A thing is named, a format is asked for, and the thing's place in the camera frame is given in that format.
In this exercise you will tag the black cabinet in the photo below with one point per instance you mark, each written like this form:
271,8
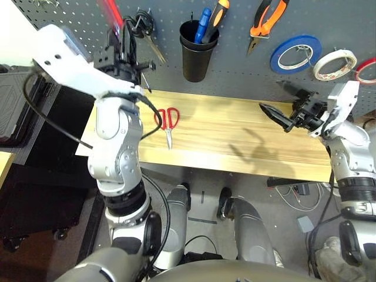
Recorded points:
53,176

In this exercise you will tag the camouflage trouser leg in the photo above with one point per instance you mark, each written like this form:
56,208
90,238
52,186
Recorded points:
332,258

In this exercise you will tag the silver robot left leg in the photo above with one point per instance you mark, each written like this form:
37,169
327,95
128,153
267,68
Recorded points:
173,223

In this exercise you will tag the white tape roll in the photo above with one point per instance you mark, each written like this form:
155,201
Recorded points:
318,75

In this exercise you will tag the silver robot right leg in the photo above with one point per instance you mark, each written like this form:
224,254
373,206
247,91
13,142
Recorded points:
252,232

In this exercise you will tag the black ribbed equipment case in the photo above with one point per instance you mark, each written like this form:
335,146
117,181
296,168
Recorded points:
11,102

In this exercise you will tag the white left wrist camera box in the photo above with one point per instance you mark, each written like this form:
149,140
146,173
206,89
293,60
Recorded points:
67,61

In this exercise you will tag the black plastic tool cup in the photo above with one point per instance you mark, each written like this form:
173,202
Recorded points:
195,64

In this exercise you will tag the grey foot pedal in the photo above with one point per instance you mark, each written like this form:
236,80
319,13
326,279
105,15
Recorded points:
306,224

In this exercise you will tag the red tape roll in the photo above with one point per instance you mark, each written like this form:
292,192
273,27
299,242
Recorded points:
359,76

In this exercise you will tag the black floor power adapter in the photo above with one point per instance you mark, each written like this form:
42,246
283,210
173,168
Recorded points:
302,189

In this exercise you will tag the grey perforated pegboard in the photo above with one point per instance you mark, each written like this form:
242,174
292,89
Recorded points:
235,82

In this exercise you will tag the black metal table foot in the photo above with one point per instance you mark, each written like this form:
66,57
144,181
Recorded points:
288,181

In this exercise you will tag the orange black pliers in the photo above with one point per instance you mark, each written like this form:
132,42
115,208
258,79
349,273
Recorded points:
274,17

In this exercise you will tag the white bystander sneaker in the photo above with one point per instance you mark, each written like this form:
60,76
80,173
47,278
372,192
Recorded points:
278,258

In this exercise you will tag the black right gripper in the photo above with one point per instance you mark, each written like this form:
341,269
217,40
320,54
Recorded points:
308,113

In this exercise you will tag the silver robot leg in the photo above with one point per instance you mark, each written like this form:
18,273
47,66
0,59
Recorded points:
173,223
252,232

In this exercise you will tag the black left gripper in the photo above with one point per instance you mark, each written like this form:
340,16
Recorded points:
123,66

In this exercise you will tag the blue tape roll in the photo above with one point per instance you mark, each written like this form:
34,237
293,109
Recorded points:
274,63

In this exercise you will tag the grey robot torso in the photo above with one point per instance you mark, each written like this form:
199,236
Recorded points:
229,273

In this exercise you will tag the metal double pegboard hook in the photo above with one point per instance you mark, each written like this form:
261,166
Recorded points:
44,3

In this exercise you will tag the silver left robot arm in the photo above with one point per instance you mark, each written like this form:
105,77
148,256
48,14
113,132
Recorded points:
117,152

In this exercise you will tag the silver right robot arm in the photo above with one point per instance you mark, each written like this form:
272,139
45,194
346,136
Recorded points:
352,158

